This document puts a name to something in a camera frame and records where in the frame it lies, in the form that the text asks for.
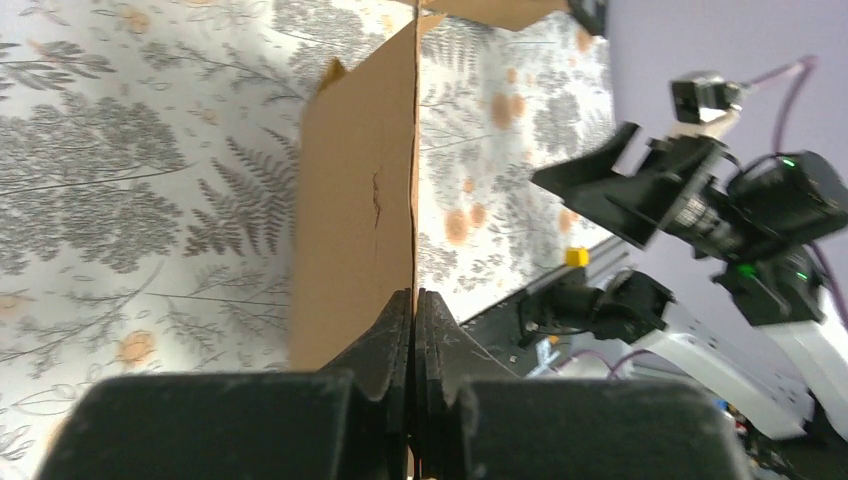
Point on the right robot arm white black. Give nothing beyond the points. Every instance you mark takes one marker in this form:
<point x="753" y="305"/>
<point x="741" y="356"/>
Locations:
<point x="759" y="225"/>

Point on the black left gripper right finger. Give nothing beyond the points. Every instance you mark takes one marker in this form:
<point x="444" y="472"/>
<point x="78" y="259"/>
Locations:
<point x="476" y="420"/>

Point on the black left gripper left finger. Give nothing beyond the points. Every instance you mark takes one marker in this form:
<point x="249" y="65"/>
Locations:
<point x="346" y="420"/>

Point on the floral patterned table mat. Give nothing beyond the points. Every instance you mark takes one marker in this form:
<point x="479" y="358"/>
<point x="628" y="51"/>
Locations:
<point x="148" y="169"/>

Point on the cardboard box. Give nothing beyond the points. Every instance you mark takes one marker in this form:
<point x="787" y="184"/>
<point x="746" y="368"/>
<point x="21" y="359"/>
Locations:
<point x="356" y="212"/>

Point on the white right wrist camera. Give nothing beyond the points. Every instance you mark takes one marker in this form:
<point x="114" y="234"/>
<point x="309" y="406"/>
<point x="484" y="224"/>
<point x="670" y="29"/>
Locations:
<point x="705" y="104"/>

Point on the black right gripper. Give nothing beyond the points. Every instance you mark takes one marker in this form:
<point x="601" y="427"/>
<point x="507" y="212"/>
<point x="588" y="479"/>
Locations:
<point x="674" y="191"/>

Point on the yellow green small tool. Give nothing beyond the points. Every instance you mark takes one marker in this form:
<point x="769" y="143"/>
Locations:
<point x="576" y="257"/>

